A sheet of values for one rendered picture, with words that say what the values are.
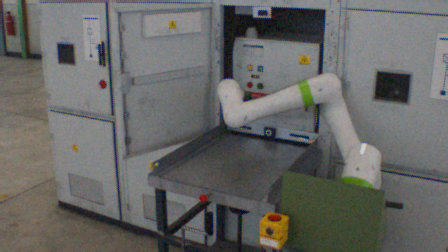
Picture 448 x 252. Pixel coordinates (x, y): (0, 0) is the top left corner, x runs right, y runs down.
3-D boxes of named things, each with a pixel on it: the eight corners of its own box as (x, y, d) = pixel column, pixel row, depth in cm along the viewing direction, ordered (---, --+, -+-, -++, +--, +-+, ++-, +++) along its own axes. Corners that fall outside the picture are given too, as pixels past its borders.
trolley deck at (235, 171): (274, 217, 181) (275, 204, 179) (148, 186, 208) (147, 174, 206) (321, 161, 238) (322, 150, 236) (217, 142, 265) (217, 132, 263)
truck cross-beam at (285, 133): (317, 144, 240) (318, 133, 238) (226, 129, 264) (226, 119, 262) (319, 141, 244) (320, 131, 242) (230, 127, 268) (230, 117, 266)
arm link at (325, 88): (346, 101, 199) (338, 81, 206) (343, 84, 189) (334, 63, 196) (307, 114, 202) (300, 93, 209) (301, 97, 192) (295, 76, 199)
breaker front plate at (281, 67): (312, 135, 240) (318, 45, 226) (231, 122, 262) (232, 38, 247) (313, 134, 241) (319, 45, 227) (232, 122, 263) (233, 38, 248)
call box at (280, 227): (279, 250, 156) (281, 225, 153) (258, 245, 160) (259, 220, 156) (287, 239, 163) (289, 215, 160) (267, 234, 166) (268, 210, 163)
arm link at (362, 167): (373, 204, 172) (383, 161, 180) (370, 187, 160) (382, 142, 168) (340, 197, 178) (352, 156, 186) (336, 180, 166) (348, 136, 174)
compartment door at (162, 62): (115, 156, 229) (106, 7, 207) (208, 130, 270) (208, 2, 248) (122, 160, 224) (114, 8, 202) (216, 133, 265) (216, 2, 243)
